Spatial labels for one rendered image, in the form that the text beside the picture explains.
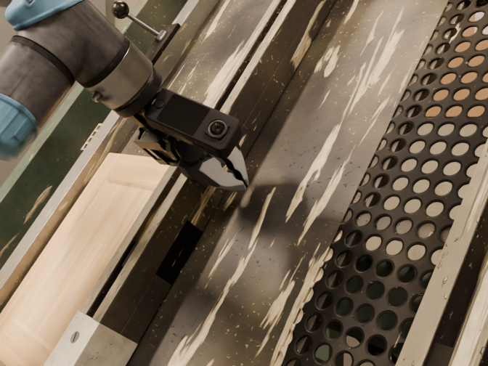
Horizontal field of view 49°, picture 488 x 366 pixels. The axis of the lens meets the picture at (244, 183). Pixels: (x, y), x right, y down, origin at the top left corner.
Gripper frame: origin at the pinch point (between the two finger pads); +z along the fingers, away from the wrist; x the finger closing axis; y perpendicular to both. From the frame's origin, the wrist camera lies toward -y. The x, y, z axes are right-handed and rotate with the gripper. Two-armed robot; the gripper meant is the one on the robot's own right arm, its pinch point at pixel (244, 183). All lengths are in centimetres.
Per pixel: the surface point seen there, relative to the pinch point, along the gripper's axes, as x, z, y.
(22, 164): 5, -4, 70
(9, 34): -89, 14, 300
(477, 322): 11.1, -4.1, -38.2
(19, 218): 16, 2, 68
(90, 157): 0.2, -2.4, 43.8
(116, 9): -30, -14, 50
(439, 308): 11.0, -4.1, -35.1
